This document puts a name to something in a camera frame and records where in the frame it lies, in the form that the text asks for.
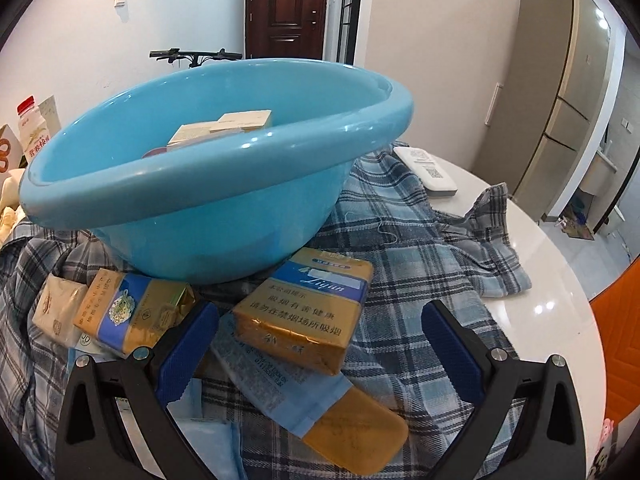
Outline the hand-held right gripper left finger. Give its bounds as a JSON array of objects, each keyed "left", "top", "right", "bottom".
[{"left": 55, "top": 301, "right": 221, "bottom": 480}]

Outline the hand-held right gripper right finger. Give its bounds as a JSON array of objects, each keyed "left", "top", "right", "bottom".
[{"left": 421, "top": 300, "right": 587, "bottom": 480}]

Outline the blue plastic basin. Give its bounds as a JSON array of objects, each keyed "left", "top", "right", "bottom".
[{"left": 19, "top": 57, "right": 416, "bottom": 286}]

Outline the light blue cardboard box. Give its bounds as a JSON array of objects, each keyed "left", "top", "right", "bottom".
[{"left": 166, "top": 122, "right": 246, "bottom": 153}]

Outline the gold and blue cigarette pack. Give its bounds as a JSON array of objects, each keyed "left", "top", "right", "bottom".
[{"left": 73, "top": 268, "right": 201, "bottom": 361}]

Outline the blue face mask packet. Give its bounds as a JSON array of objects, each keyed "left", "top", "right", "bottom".
[
  {"left": 210, "top": 327, "right": 356, "bottom": 438},
  {"left": 175, "top": 380, "right": 246, "bottom": 480}
]

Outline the blue plaid shirt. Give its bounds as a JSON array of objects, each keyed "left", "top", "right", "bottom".
[{"left": 0, "top": 152, "right": 533, "bottom": 480}]

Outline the amber plastic case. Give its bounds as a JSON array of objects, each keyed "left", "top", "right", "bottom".
[{"left": 302, "top": 385, "right": 410, "bottom": 476}]

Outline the beige soft packet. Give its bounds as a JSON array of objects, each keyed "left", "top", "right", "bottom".
[{"left": 31, "top": 276, "right": 91, "bottom": 348}]

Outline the orange quilted chair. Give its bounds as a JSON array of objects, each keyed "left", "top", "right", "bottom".
[{"left": 589, "top": 255, "right": 640, "bottom": 441}]

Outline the white flat device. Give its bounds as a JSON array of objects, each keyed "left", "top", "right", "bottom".
[{"left": 392, "top": 146, "right": 458, "bottom": 197}]

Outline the white sink cabinet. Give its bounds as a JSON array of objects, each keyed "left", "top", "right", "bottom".
[{"left": 582, "top": 130, "right": 628, "bottom": 233}]

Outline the strawberry milk bottle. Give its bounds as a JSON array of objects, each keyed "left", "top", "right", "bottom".
[{"left": 16, "top": 95, "right": 56, "bottom": 166}]

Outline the open cardboard box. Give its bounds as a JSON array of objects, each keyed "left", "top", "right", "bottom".
[{"left": 0, "top": 124, "right": 23, "bottom": 173}]

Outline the beige refrigerator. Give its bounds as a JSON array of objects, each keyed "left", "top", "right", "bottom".
[{"left": 472, "top": 0, "right": 613, "bottom": 223}]

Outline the black framed glass door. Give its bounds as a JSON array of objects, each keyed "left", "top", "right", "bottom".
[{"left": 332, "top": 0, "right": 366, "bottom": 64}]

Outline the brown entrance door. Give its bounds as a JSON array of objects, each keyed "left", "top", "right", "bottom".
[{"left": 245, "top": 0, "right": 332, "bottom": 61}]

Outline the white wall-mounted box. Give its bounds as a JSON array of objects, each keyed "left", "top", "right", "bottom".
[{"left": 484, "top": 82, "right": 502, "bottom": 126}]

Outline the bicycle handlebar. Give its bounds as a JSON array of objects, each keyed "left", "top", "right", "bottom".
[{"left": 149, "top": 48, "right": 243, "bottom": 68}]

